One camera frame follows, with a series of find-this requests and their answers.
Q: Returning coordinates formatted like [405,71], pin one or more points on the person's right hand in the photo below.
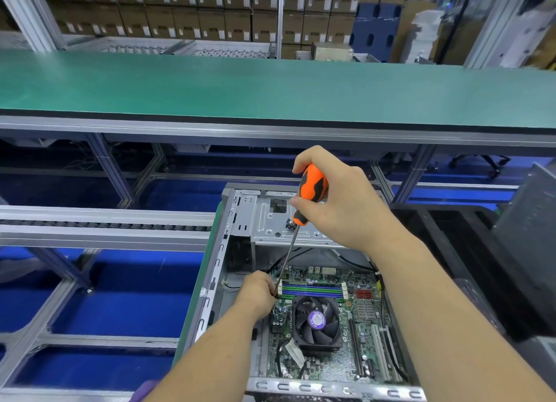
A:
[347,202]

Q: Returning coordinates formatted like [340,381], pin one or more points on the green conveyor belt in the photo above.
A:
[174,85]

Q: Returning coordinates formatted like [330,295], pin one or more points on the person's right forearm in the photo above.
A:
[465,328]

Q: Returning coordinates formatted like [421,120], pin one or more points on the person's left hand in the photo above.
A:
[256,293]

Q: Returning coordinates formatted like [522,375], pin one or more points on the grey flat metal rail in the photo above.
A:
[95,228]

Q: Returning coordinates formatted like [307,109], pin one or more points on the stack of cardboard boxes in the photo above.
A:
[200,15]

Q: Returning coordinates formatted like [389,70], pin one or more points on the green motherboard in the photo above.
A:
[365,332]

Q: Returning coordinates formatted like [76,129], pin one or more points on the person's left forearm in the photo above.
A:
[200,363]

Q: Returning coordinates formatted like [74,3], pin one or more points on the grey metal computer case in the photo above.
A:
[234,232]

